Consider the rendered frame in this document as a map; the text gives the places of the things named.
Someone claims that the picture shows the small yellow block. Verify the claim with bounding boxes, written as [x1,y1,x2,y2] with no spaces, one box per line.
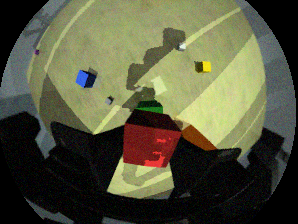
[197,61,212,73]

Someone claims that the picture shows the small blue cube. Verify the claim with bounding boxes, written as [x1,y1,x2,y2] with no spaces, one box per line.
[76,69,96,88]

